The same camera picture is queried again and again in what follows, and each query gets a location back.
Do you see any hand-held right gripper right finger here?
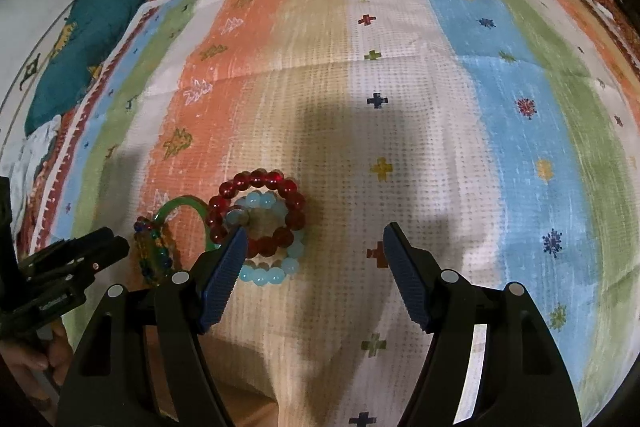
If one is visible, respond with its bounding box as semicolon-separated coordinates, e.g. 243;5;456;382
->
382;222;584;427

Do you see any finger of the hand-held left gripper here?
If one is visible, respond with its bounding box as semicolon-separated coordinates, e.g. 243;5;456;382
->
17;227;131;295

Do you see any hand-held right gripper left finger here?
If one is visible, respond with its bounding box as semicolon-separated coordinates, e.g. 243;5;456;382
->
56;225;249;427

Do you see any light blue bead bracelet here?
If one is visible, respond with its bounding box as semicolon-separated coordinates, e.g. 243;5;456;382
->
223;190;306;287

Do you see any multicolour bead bracelet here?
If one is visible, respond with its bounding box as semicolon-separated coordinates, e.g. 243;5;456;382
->
132;216;175;284

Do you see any red bead bracelet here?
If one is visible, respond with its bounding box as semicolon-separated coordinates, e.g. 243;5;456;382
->
204;168;307;259

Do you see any green jade bangle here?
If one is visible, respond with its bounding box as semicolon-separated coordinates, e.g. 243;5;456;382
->
152;196;222;253

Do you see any person's left hand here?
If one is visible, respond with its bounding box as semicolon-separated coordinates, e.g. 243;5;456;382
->
0;321;76;410

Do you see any striped patterned blanket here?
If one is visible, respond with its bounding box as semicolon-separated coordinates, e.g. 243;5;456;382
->
30;0;640;427

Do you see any teal cloth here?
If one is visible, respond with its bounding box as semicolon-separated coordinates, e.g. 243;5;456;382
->
25;0;157;134

